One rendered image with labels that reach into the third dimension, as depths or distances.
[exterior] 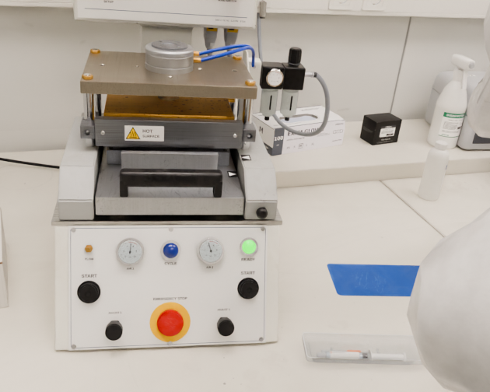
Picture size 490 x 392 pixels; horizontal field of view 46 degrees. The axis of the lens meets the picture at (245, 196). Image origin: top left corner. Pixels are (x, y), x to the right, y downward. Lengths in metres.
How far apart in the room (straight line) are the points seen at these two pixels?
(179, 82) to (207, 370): 0.44
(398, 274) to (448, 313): 0.82
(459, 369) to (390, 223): 1.00
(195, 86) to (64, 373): 0.46
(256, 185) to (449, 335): 0.59
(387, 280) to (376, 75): 0.81
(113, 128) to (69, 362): 0.35
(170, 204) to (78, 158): 0.16
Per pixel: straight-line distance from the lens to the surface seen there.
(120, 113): 0.92
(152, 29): 1.13
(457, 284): 0.34
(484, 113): 0.94
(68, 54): 1.51
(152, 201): 0.86
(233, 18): 1.11
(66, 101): 1.54
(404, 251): 1.24
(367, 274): 1.14
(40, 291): 1.05
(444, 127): 1.67
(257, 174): 0.89
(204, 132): 0.92
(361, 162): 1.49
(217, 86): 0.91
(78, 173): 0.88
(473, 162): 1.68
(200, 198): 0.86
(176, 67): 0.95
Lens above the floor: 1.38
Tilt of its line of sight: 28 degrees down
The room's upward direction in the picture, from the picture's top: 5 degrees clockwise
